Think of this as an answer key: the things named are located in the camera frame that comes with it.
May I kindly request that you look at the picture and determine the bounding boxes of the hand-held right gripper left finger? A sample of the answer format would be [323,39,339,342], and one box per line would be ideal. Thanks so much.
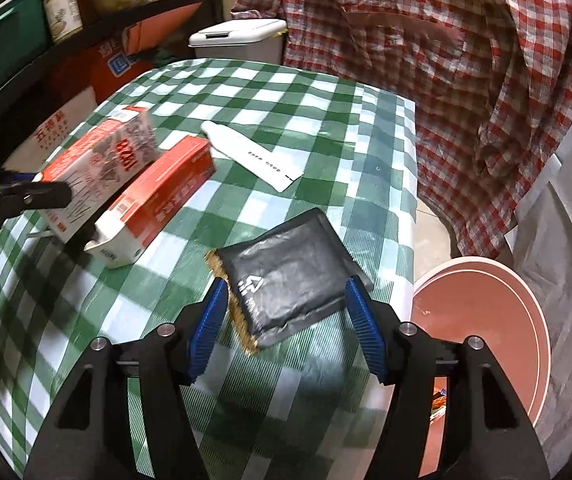
[23,277,229,480]

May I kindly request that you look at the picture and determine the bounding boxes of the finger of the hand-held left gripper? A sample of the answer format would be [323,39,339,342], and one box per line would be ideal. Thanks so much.
[0,180,73,213]
[0,167,39,184]

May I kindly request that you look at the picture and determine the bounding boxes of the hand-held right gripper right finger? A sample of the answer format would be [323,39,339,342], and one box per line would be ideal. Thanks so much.
[344,277,552,480]

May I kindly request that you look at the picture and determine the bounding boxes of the red and white milk carton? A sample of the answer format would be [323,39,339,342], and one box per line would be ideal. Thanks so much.
[33,105,159,245]

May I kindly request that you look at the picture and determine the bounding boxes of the black pouch with gold edge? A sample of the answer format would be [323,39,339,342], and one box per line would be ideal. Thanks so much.
[207,207,374,356]

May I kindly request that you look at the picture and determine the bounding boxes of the pink trash bin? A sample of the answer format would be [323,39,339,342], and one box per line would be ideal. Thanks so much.
[411,256,552,480]

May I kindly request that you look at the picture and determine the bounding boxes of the white box with red print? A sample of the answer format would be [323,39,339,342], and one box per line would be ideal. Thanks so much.
[3,87,99,171]

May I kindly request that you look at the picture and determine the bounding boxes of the orange snack wrappers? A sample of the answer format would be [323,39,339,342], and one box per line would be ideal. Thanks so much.
[428,385,449,426]

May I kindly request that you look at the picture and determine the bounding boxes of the red and white paper box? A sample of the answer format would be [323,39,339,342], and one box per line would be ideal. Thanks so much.
[83,136,217,268]

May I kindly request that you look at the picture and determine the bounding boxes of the teal cooler box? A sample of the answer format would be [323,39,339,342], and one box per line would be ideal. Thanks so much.
[0,0,52,111]

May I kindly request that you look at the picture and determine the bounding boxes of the orange box with blue label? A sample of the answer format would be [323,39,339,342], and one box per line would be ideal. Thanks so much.
[48,20,202,106]

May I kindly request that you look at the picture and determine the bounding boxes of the glass jar with label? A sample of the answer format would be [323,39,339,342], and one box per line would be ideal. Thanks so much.
[42,0,84,45]

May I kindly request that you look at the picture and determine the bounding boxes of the white paper sleeve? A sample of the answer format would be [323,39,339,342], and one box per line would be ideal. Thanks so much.
[201,120,304,193]

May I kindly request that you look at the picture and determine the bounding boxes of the white cloth cover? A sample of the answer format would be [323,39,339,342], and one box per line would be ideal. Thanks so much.
[508,35,572,461]

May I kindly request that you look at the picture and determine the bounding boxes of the green checked tablecloth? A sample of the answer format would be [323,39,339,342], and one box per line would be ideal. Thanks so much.
[0,57,419,480]

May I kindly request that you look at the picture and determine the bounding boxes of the black shelf rack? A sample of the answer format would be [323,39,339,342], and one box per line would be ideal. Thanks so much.
[0,0,224,131]

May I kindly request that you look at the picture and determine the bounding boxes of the red plaid shirt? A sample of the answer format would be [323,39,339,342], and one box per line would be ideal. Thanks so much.
[230,0,572,260]

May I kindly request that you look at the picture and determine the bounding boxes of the white lidded bin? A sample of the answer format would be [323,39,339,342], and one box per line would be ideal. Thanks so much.
[188,19,288,66]

